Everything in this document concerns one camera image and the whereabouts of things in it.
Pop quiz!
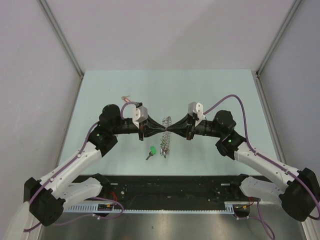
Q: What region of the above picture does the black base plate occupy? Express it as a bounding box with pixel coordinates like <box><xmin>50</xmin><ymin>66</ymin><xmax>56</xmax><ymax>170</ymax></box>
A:
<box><xmin>51</xmin><ymin>174</ymin><xmax>292</xmax><ymax>210</ymax></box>

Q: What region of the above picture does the purple cable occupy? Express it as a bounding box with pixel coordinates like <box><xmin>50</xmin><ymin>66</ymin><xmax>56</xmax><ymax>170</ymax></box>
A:
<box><xmin>203</xmin><ymin>94</ymin><xmax>320</xmax><ymax>238</ymax></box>
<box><xmin>23</xmin><ymin>101</ymin><xmax>141</xmax><ymax>233</ymax></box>

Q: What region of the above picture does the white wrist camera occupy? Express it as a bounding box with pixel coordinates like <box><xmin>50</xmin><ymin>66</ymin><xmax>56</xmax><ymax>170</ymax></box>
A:
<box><xmin>132</xmin><ymin>102</ymin><xmax>149</xmax><ymax>128</ymax></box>
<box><xmin>187</xmin><ymin>101</ymin><xmax>205</xmax><ymax>119</ymax></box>

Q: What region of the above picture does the key with red tag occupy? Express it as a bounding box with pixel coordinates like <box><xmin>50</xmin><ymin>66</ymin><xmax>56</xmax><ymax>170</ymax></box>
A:
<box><xmin>121</xmin><ymin>95</ymin><xmax>131</xmax><ymax>103</ymax></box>

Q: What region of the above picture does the key with green tag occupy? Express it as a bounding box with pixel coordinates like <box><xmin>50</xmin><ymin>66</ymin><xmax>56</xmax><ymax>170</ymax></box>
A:
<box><xmin>145</xmin><ymin>146</ymin><xmax>157</xmax><ymax>161</ymax></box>

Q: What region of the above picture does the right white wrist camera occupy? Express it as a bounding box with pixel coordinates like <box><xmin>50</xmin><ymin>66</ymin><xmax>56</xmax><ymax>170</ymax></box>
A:
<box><xmin>187</xmin><ymin>101</ymin><xmax>205</xmax><ymax>119</ymax></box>

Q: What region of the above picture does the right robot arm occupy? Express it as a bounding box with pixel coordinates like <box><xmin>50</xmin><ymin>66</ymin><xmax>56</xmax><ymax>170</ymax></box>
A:
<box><xmin>167</xmin><ymin>110</ymin><xmax>320</xmax><ymax>222</ymax></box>

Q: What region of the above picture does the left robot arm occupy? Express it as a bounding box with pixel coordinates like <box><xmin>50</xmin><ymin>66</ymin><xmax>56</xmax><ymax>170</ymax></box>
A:
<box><xmin>23</xmin><ymin>102</ymin><xmax>166</xmax><ymax>227</ymax></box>

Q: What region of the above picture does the frame post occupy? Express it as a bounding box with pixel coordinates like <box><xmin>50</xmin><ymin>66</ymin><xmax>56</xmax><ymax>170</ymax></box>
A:
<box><xmin>255</xmin><ymin>0</ymin><xmax>303</xmax><ymax>77</ymax></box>
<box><xmin>36</xmin><ymin>0</ymin><xmax>85</xmax><ymax>79</ymax></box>

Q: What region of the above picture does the left frame post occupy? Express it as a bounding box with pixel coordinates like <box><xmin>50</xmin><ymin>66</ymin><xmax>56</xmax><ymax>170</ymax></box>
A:
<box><xmin>36</xmin><ymin>0</ymin><xmax>85</xmax><ymax>79</ymax></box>

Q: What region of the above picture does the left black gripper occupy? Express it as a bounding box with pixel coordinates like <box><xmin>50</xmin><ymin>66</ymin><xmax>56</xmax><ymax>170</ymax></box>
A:
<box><xmin>111</xmin><ymin>114</ymin><xmax>166</xmax><ymax>141</ymax></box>

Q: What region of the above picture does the large metal keyring disc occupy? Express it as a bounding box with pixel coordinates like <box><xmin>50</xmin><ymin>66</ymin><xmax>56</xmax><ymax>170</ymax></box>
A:
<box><xmin>160</xmin><ymin>116</ymin><xmax>172</xmax><ymax>159</ymax></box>

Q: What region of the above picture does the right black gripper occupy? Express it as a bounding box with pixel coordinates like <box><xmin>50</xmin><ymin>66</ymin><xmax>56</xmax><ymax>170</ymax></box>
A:
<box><xmin>166</xmin><ymin>113</ymin><xmax>223</xmax><ymax>141</ymax></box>

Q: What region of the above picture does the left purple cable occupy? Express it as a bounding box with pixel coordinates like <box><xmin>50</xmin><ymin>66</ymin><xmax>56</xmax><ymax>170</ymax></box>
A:
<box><xmin>23</xmin><ymin>101</ymin><xmax>141</xmax><ymax>233</ymax></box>

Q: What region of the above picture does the right frame post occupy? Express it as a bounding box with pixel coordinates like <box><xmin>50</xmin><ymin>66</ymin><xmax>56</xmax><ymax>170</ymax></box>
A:
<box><xmin>255</xmin><ymin>0</ymin><xmax>303</xmax><ymax>77</ymax></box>

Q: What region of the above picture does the slotted cable duct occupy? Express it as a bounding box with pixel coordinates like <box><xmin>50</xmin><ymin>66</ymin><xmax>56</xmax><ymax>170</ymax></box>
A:
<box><xmin>64</xmin><ymin>202</ymin><xmax>249</xmax><ymax>215</ymax></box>

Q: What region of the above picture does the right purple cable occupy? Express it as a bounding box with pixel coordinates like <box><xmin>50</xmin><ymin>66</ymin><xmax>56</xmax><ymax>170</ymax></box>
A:
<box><xmin>203</xmin><ymin>94</ymin><xmax>320</xmax><ymax>238</ymax></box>

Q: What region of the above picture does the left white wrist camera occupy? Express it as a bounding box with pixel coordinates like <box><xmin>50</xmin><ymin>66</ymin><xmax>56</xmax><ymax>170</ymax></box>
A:
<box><xmin>132</xmin><ymin>102</ymin><xmax>149</xmax><ymax>128</ymax></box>

